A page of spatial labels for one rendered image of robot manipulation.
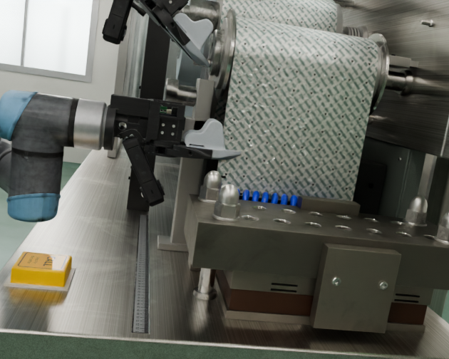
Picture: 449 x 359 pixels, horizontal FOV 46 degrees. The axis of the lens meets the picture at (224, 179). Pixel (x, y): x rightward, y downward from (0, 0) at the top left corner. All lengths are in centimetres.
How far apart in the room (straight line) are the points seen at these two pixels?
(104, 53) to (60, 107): 561
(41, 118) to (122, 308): 30
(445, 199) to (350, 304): 49
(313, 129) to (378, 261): 26
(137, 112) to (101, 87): 560
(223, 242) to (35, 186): 31
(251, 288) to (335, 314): 11
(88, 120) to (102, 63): 562
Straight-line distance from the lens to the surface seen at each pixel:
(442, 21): 94
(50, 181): 83
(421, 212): 88
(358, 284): 72
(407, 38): 104
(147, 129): 82
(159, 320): 69
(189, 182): 93
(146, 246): 96
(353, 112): 89
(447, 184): 115
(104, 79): 641
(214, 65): 87
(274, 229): 68
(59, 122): 81
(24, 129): 82
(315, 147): 88
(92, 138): 81
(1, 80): 660
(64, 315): 69
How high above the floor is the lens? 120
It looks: 10 degrees down
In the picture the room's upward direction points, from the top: 8 degrees clockwise
